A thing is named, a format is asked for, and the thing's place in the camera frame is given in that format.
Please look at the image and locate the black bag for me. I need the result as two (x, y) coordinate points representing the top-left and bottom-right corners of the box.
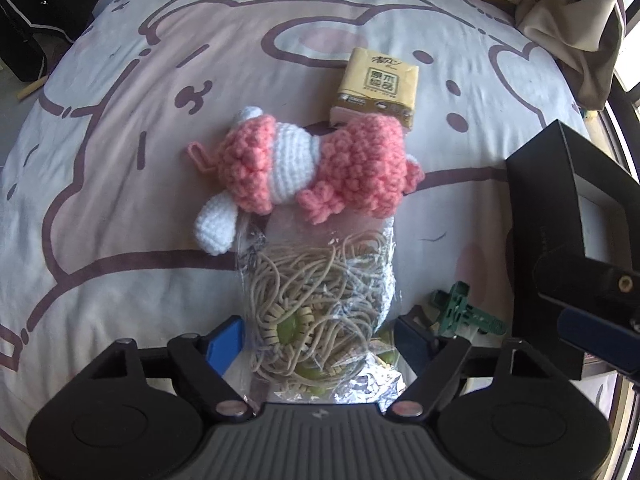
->
(0, 0), (110, 82)

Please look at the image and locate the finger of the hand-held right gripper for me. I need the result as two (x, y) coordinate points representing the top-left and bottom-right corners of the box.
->
(532, 250), (640, 376)

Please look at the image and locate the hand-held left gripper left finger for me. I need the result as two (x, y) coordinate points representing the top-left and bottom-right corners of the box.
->
(87, 315), (253, 418)

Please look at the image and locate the black cardboard box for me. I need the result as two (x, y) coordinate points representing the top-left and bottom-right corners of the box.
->
(505, 120), (640, 381)

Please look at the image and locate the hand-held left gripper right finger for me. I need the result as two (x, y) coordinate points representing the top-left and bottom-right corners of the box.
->
(390, 316), (556, 418)

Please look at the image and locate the printed bedsheet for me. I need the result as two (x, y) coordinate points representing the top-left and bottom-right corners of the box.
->
(0, 0), (601, 461)

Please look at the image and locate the clear bag of beige cords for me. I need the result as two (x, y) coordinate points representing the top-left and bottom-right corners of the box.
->
(234, 210), (408, 406)

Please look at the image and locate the wooden stick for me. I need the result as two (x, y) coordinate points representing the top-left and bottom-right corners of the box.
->
(17, 74), (52, 102)

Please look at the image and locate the yellow tissue pack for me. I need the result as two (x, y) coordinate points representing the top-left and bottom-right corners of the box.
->
(329, 46), (420, 133)

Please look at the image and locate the beige curtain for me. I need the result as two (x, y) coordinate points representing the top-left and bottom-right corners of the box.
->
(515, 0), (628, 111)

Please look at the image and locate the pink crochet doll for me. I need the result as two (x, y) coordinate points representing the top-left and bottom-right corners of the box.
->
(187, 105), (426, 257)

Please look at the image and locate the green plastic clip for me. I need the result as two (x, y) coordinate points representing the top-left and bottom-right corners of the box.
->
(427, 282), (507, 338)

